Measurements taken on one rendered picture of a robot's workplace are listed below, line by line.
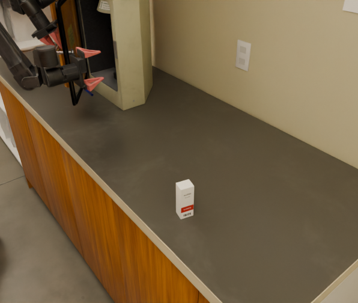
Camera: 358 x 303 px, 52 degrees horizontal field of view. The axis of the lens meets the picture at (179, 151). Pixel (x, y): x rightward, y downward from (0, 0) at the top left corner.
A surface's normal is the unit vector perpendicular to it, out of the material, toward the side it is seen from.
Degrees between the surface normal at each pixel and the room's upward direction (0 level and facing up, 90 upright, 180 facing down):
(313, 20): 90
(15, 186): 0
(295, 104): 90
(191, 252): 0
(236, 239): 0
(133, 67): 90
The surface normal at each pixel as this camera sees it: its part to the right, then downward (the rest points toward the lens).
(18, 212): 0.00, -0.83
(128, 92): 0.61, 0.44
